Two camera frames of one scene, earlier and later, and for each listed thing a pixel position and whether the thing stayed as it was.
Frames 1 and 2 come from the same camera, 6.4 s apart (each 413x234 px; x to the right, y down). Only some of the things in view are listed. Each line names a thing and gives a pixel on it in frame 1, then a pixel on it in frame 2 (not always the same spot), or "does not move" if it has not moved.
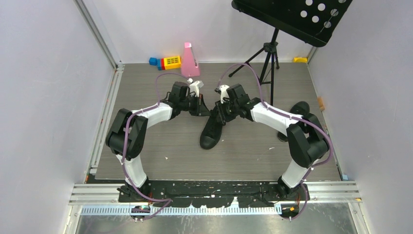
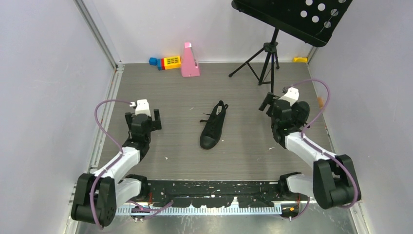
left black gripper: [200, 109] -> [154, 125]
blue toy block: [153, 61] does not move
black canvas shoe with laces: [212, 130] does not move
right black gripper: [220, 108] -> [269, 101]
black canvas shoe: [301, 108] does not move
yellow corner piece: [300, 60] does not move
